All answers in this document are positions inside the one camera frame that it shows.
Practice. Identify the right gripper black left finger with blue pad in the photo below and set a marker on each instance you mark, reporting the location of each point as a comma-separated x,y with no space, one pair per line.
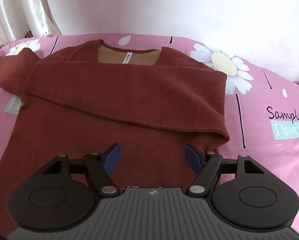
88,176

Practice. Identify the rust red knit sweater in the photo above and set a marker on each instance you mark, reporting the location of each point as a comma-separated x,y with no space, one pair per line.
75,104

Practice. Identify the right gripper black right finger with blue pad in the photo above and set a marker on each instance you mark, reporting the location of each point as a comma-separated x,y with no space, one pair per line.
208,168

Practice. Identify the cream floral curtain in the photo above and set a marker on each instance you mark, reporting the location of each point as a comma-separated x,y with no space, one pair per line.
25,18

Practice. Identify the pink daisy print bedsheet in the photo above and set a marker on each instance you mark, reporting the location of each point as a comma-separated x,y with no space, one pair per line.
261,108

